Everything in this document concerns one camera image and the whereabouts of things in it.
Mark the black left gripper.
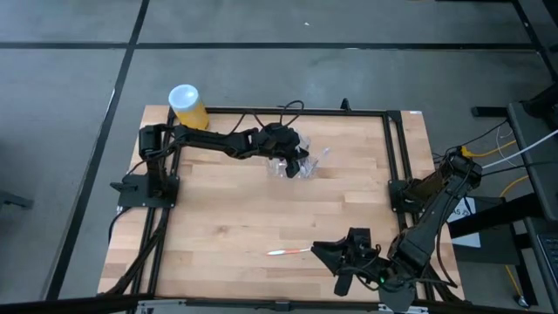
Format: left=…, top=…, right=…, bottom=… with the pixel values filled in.
left=255, top=123, right=310, bottom=179

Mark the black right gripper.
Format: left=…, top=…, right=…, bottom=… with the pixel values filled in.
left=311, top=227, right=380, bottom=297

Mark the clear plastic organizer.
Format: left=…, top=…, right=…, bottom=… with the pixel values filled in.
left=265, top=150, right=322, bottom=180

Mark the pile of wrapped toothbrushes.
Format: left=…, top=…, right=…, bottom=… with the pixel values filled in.
left=98, top=106, right=466, bottom=304

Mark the yellow canister white lid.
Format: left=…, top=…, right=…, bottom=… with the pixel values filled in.
left=167, top=83, right=210, bottom=131

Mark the white paper sign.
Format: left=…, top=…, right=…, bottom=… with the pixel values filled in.
left=446, top=195, right=481, bottom=249

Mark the black desk beam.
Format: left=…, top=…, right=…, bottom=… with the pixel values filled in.
left=447, top=191, right=544, bottom=240

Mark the yellow extension plug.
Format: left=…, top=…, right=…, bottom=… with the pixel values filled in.
left=457, top=139, right=519, bottom=161

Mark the black keyboard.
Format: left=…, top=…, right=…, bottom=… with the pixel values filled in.
left=534, top=232, right=558, bottom=287

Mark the grey desk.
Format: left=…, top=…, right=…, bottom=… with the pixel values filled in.
left=507, top=100, right=558, bottom=314

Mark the black crossbar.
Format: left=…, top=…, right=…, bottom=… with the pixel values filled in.
left=0, top=292, right=558, bottom=314

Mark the black stand foot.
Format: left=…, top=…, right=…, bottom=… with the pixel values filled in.
left=0, top=189, right=35, bottom=211

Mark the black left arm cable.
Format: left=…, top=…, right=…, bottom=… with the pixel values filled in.
left=233, top=99, right=306, bottom=134

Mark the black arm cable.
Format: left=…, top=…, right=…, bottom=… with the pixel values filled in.
left=434, top=222, right=459, bottom=290
left=233, top=99, right=306, bottom=134

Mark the silver metal bracket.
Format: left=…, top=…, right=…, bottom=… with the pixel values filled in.
left=135, top=298, right=175, bottom=314
left=377, top=303, right=429, bottom=314

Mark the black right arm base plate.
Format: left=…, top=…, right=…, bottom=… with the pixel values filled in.
left=387, top=178, right=450, bottom=215

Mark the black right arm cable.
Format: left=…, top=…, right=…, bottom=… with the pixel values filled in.
left=434, top=222, right=459, bottom=290

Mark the yellow floor cable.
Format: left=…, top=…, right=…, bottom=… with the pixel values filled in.
left=498, top=174, right=531, bottom=298

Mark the white cable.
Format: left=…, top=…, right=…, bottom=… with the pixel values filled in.
left=479, top=129, right=558, bottom=171

